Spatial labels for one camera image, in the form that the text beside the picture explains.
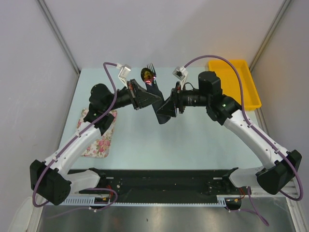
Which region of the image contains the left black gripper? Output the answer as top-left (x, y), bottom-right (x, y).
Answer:
top-left (105, 79), bottom-right (161, 112)

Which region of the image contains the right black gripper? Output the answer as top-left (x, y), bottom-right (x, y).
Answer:
top-left (156, 82), bottom-right (210, 118)

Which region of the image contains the iridescent rainbow fork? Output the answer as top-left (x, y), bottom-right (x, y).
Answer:
top-left (147, 63), bottom-right (156, 83)

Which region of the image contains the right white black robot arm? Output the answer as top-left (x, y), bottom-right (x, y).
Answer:
top-left (157, 71), bottom-right (302, 195)

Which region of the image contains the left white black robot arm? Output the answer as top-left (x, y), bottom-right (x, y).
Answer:
top-left (30, 79), bottom-right (163, 205)

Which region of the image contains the floral pattern tray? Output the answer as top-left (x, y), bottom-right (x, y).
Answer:
top-left (82, 110), bottom-right (118, 158)

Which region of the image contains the yellow plastic bin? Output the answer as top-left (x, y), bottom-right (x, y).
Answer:
top-left (208, 59), bottom-right (262, 111)

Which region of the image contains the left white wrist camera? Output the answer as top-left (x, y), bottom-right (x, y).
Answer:
top-left (116, 63), bottom-right (131, 87)

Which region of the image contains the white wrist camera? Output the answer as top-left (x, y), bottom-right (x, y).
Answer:
top-left (172, 66), bottom-right (188, 88)
top-left (116, 63), bottom-right (131, 87)

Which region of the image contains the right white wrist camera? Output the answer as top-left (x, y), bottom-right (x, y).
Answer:
top-left (172, 66), bottom-right (188, 88)

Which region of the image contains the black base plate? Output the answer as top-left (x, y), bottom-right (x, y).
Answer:
top-left (79, 169), bottom-right (249, 204)

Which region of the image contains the white slotted cable duct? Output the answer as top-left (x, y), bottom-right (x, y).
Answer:
top-left (61, 196), bottom-right (95, 205)

